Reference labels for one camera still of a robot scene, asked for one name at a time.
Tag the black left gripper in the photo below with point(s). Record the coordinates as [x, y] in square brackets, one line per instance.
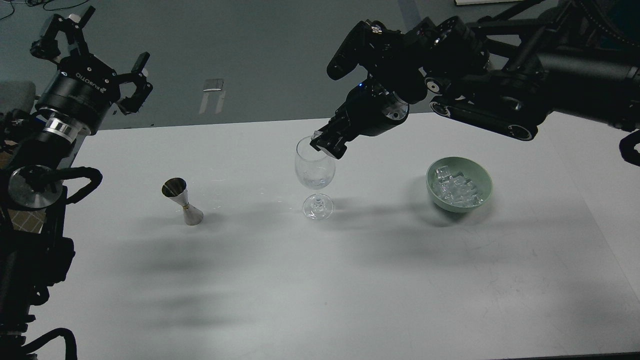
[82, 92]

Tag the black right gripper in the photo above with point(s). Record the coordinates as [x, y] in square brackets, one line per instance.
[368, 110]

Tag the steel double jigger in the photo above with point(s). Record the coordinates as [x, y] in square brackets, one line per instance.
[176, 190]

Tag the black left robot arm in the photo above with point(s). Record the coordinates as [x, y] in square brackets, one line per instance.
[40, 136]

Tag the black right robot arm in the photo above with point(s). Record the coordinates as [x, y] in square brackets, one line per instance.
[500, 73]

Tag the clear wine glass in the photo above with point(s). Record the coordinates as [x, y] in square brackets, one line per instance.
[315, 171]

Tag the pile of ice cubes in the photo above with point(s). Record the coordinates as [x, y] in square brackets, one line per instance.
[456, 189]

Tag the grey chair left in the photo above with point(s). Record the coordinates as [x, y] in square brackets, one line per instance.
[17, 95]

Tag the metal floor plate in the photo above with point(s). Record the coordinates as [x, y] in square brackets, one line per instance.
[213, 85]

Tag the green bowl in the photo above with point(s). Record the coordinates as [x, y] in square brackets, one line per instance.
[471, 169]

